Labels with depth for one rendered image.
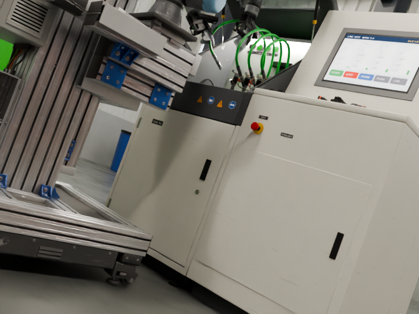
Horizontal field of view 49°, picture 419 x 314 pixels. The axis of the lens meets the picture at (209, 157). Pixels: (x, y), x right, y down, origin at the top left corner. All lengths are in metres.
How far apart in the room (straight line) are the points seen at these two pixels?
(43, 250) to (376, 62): 1.60
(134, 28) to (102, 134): 7.79
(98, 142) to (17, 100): 7.57
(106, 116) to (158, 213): 7.19
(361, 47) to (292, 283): 1.15
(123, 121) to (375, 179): 8.12
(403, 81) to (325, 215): 0.70
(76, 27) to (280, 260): 1.20
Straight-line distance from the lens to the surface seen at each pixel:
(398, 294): 2.37
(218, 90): 2.27
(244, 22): 2.58
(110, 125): 9.47
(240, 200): 2.01
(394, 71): 2.21
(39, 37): 1.83
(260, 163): 2.00
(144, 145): 2.49
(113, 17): 1.66
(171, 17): 1.92
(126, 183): 2.52
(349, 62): 2.31
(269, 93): 2.09
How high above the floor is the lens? 0.53
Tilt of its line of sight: 2 degrees up
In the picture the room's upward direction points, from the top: 20 degrees clockwise
